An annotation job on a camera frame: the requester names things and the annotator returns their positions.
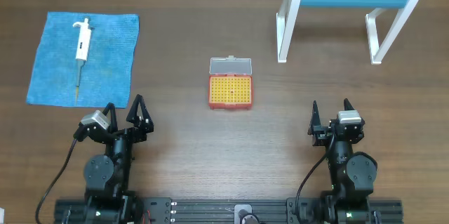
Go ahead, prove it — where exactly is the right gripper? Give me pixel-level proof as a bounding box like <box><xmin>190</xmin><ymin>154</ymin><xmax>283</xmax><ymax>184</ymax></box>
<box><xmin>307</xmin><ymin>98</ymin><xmax>366</xmax><ymax>147</ymax></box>

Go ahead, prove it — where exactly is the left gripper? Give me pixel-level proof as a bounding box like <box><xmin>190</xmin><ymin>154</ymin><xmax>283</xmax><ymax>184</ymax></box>
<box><xmin>74</xmin><ymin>93</ymin><xmax>155</xmax><ymax>145</ymax></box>

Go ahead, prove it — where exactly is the white pipette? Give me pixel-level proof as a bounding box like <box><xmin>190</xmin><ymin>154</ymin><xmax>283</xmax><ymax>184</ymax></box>
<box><xmin>72</xmin><ymin>17</ymin><xmax>95</xmax><ymax>104</ymax></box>

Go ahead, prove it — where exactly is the blue cloth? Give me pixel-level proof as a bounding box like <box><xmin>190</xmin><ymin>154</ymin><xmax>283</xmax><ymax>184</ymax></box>
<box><xmin>26</xmin><ymin>11</ymin><xmax>140</xmax><ymax>109</ymax></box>

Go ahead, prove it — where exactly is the red and yellow tip box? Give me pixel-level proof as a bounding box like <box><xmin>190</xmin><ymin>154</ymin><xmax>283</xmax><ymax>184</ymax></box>
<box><xmin>208</xmin><ymin>55</ymin><xmax>253</xmax><ymax>110</ymax></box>

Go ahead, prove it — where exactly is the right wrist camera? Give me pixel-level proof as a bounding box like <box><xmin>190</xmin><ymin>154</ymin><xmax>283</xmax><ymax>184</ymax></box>
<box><xmin>336</xmin><ymin>110</ymin><xmax>363</xmax><ymax>125</ymax></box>

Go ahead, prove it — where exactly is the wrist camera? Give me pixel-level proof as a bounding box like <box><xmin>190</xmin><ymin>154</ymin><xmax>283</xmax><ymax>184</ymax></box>
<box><xmin>336</xmin><ymin>110</ymin><xmax>363</xmax><ymax>125</ymax></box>
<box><xmin>79</xmin><ymin>110</ymin><xmax>110</xmax><ymax>131</ymax></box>

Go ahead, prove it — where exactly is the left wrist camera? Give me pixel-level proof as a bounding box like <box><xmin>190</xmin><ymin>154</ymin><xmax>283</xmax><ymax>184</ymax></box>
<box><xmin>79</xmin><ymin>110</ymin><xmax>110</xmax><ymax>131</ymax></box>

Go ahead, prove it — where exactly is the mounting rail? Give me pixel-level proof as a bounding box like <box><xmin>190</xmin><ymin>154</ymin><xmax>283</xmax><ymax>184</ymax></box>
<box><xmin>54</xmin><ymin>197</ymin><xmax>404</xmax><ymax>224</ymax></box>

